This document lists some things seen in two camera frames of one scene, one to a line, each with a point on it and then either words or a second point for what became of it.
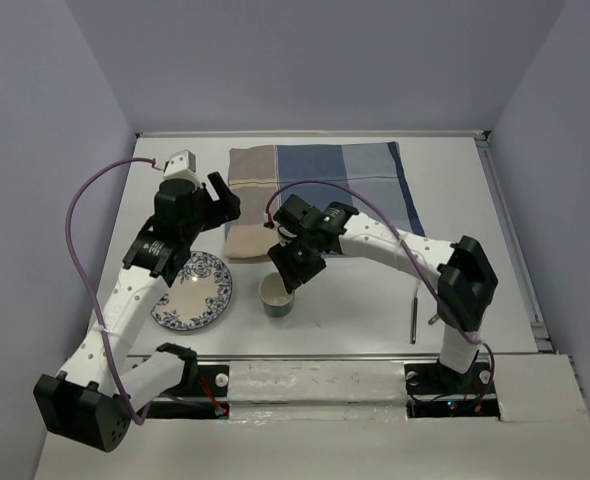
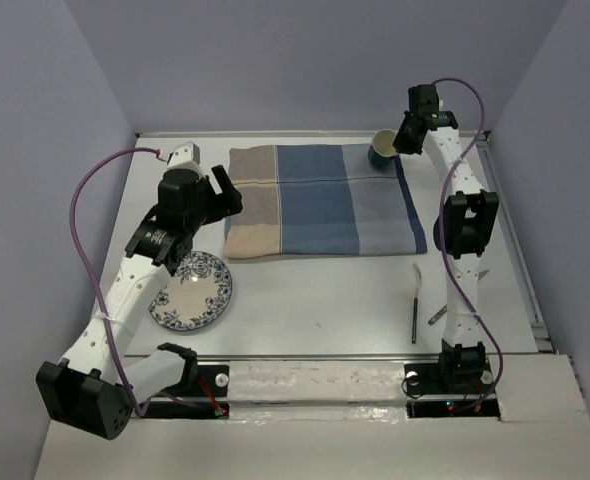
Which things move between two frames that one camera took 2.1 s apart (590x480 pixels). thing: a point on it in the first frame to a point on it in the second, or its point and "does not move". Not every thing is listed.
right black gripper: x=290 y=272 to x=401 y=142
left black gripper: x=231 y=205 does not move
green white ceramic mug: x=276 y=300 to x=381 y=151
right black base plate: x=433 y=392 does not move
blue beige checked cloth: x=365 y=175 does not move
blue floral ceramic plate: x=199 y=295 does not move
